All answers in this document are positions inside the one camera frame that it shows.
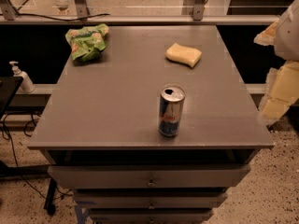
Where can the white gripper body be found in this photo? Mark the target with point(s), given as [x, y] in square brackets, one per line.
[288, 36]

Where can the yellow sponge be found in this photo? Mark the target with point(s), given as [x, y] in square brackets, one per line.
[183, 54]

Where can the white pump dispenser bottle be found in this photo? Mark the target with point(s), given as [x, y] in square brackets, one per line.
[27, 84]

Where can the grey drawer cabinet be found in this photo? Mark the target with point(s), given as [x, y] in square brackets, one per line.
[106, 113]

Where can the grey drawer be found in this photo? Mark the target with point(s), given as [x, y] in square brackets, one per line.
[151, 200]
[153, 176]
[149, 216]

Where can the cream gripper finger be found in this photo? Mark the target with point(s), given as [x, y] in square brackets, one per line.
[267, 36]
[281, 92]

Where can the black side table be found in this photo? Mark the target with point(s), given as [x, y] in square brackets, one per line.
[8, 88]

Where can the metal rail frame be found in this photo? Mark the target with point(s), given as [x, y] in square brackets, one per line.
[218, 12]

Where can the bottom grey drawer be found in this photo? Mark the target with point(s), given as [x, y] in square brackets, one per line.
[149, 216]

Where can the green rice chip bag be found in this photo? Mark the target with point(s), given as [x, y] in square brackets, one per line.
[88, 42]

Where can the top grey drawer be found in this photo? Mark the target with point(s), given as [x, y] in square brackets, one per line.
[153, 176]

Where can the middle grey drawer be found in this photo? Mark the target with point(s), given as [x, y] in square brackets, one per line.
[151, 200]

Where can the blue silver energy drink can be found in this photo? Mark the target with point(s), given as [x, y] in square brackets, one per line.
[172, 98]

